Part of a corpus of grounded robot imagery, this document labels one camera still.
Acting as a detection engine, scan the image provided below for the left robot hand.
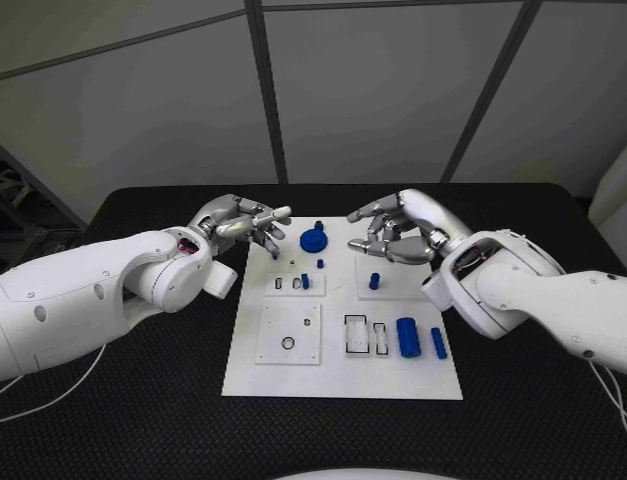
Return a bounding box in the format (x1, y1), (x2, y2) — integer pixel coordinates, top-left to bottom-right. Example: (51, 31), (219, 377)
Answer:
(186, 193), (294, 260)

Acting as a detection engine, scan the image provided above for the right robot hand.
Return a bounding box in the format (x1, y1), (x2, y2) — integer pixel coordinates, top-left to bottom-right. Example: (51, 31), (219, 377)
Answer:
(345, 188), (475, 266)

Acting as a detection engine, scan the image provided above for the white task board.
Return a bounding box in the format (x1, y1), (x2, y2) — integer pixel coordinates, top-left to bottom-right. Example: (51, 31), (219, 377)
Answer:
(219, 216), (465, 401)

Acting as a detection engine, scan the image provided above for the blue gear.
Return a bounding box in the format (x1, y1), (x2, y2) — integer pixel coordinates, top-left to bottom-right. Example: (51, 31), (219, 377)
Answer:
(299, 220), (330, 254)

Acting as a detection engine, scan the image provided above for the thick blue cylinder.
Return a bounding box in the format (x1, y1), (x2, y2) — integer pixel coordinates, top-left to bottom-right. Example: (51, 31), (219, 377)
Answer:
(395, 317), (423, 359)

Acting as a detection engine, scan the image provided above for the thin blue cylinder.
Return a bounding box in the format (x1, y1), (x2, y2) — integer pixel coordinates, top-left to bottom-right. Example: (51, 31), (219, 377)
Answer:
(430, 327), (449, 360)

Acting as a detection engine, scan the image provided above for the dark metal rack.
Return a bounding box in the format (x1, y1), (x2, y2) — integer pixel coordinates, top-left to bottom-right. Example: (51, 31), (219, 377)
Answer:
(0, 115), (88, 271)

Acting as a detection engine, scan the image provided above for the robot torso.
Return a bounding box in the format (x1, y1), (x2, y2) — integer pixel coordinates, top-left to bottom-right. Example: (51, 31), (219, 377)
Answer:
(271, 466), (462, 480)

